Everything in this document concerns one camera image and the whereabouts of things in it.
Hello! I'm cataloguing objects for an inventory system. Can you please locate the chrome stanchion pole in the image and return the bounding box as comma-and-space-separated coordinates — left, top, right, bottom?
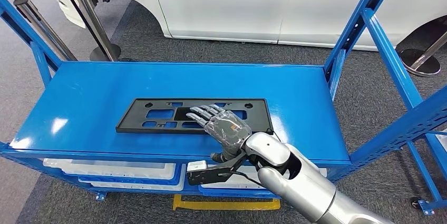
399, 30, 447, 77
61, 0, 122, 63
13, 0, 78, 62

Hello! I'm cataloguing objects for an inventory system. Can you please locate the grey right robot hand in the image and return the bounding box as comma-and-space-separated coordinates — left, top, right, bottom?
186, 104, 253, 163

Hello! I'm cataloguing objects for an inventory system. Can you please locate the black plastic plate part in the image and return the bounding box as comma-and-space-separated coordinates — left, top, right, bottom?
115, 98, 274, 135

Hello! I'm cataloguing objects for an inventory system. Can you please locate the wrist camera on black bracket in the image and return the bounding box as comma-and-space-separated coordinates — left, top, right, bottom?
186, 151, 249, 186

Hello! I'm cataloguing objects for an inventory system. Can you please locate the white car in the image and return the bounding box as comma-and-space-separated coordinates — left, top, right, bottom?
43, 0, 447, 52

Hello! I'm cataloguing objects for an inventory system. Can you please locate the black camera cable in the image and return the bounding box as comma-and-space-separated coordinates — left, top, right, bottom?
230, 170, 267, 189

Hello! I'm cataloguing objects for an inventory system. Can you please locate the white plastic bin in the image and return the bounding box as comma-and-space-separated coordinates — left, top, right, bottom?
206, 164, 327, 190
42, 159, 177, 180
78, 164, 186, 192

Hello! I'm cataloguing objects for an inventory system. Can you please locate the blue metal shelf rack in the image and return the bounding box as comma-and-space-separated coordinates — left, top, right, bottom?
0, 0, 447, 202

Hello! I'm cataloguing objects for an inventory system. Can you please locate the black barrier belt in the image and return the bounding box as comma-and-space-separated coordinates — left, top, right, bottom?
51, 0, 108, 59

